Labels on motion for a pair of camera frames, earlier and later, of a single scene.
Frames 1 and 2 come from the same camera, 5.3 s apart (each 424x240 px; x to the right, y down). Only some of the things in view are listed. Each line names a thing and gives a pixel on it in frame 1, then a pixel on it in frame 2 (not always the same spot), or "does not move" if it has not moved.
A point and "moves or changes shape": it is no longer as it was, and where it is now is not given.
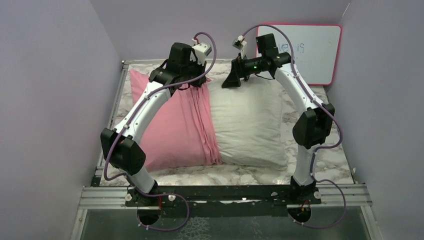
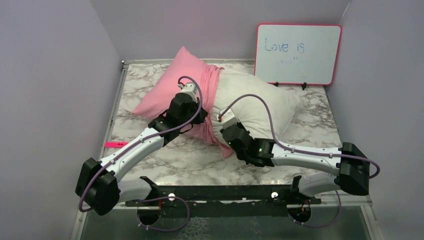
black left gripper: (201, 69) to (200, 117)
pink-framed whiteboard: (315, 48) does not move
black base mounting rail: (199, 201) does not move
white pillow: (249, 123) moves or changes shape
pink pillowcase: (183, 133) moves or changes shape
